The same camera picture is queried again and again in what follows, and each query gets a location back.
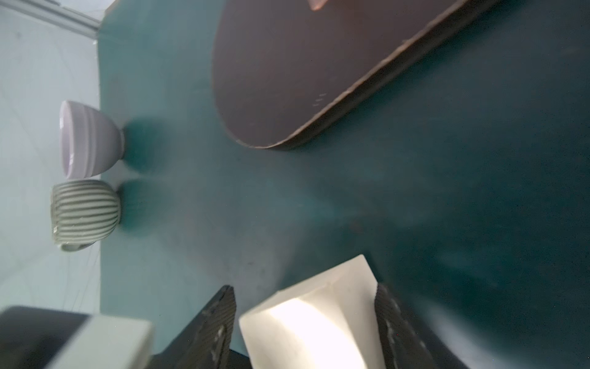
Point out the cream drawer jewelry box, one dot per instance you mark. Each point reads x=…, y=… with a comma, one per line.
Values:
x=327, y=321

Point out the bronze scroll stand rod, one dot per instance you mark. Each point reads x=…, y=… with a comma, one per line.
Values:
x=316, y=5

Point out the lilac ceramic bowl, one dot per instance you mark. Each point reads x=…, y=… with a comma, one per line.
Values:
x=90, y=141

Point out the green ribbed ceramic mug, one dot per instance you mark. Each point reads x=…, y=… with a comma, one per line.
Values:
x=83, y=212

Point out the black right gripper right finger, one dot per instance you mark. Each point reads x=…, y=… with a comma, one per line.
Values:
x=406, y=341

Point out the dark oval stand base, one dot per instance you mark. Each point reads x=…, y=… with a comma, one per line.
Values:
x=282, y=73

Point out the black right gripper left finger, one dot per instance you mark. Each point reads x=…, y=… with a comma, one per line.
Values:
x=205, y=341

